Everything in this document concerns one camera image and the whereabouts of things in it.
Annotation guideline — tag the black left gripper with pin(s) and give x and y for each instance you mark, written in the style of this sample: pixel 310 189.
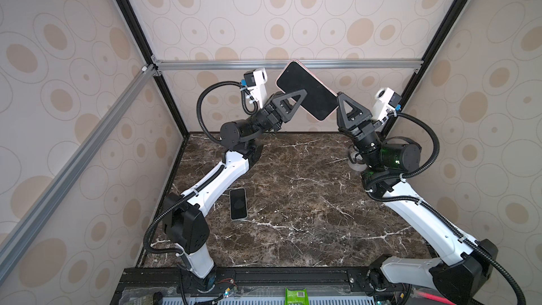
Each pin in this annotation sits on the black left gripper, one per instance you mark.
pixel 273 114

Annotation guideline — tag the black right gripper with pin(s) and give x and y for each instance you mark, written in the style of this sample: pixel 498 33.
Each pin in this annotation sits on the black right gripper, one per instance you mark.
pixel 360 127

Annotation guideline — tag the phone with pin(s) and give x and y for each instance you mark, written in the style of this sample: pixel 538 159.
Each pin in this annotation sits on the phone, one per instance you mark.
pixel 320 101

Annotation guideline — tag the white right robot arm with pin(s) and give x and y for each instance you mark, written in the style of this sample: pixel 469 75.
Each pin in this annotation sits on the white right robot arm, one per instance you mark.
pixel 463 264

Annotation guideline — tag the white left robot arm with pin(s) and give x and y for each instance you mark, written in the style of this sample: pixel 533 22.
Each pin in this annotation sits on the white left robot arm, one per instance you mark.
pixel 185 221

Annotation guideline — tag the clear tape roll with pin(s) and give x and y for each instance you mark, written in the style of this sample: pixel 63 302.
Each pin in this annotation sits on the clear tape roll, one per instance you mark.
pixel 356 162

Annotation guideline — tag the black smartphone on table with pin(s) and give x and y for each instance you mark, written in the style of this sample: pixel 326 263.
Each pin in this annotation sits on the black smartphone on table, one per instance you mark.
pixel 238 204

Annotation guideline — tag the pink pen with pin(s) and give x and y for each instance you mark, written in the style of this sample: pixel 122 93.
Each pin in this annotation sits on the pink pen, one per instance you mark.
pixel 429 296

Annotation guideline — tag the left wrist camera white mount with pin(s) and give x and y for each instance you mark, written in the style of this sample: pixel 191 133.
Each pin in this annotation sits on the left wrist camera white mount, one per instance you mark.
pixel 254 83

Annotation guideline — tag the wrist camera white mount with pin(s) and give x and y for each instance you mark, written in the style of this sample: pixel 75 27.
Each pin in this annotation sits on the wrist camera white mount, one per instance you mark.
pixel 386 101
pixel 254 83

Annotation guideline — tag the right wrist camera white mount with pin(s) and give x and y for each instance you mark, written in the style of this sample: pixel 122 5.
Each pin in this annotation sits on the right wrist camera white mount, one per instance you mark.
pixel 386 101

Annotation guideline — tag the left aluminium frame rail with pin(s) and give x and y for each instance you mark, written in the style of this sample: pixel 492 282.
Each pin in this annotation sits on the left aluminium frame rail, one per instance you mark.
pixel 42 210

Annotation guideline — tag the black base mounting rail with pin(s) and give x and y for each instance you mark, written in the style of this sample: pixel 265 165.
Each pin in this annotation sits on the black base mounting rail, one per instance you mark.
pixel 260 286

